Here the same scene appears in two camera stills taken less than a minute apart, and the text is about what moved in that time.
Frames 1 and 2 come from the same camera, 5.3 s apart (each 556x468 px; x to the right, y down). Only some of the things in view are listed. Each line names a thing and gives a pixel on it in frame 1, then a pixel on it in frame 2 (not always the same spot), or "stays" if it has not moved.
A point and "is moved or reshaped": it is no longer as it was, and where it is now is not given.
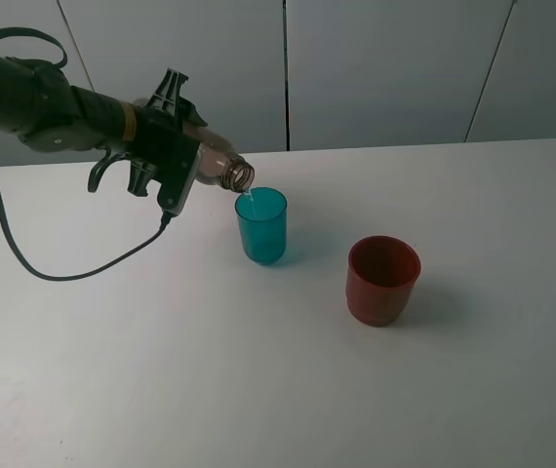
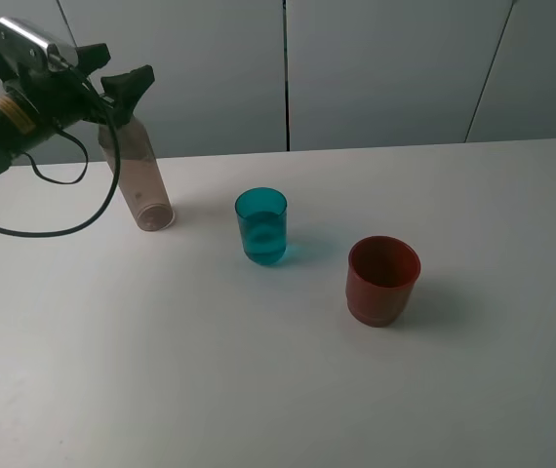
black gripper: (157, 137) to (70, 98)
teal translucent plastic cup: (262, 217) stays
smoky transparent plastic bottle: (219, 162) is moved or reshaped
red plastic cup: (380, 276) stays
